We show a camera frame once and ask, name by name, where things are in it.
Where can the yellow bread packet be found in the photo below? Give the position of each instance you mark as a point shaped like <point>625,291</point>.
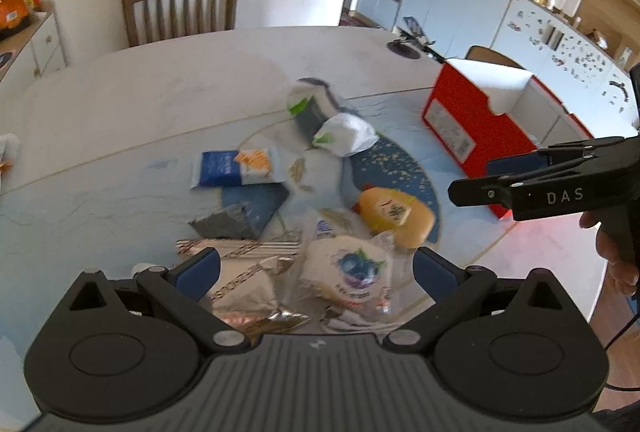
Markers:
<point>390,212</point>

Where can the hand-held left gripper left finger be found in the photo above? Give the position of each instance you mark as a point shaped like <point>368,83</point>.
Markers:
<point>200,272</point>

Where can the white pack green print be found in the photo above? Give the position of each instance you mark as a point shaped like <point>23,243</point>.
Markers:
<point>345,134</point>

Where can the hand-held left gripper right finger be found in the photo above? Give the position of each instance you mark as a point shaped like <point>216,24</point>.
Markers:
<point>432,272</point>

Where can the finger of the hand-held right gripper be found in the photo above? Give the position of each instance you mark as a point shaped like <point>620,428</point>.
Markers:
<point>512,165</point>
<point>475,193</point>

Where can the blueberry bread packet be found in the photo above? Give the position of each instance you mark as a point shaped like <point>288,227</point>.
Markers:
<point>350,267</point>

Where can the black phone stand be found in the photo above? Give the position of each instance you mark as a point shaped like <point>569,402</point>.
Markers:
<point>402,49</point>

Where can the red cardboard box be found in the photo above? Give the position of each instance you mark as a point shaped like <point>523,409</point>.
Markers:
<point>500,141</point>

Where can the grey tissue pack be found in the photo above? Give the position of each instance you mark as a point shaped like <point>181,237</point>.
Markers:
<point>312,106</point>

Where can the white sideboard wooden top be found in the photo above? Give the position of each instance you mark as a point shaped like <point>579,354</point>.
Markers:
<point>45,46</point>

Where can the white marble desktop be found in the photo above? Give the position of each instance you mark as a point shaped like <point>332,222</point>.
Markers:
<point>150,86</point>

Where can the small beige patterned packet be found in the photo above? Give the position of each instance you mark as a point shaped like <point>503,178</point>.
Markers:
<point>300,171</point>

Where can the striped silver packet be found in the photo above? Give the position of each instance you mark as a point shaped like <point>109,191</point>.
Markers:
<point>240,248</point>

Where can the blue white snack packet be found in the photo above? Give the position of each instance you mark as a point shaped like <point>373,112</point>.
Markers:
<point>220,166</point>

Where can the person's right hand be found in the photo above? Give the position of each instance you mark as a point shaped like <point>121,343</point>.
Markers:
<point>612,267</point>

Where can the dark grey packet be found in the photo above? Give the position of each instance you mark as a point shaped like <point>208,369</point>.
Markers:
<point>225,224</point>

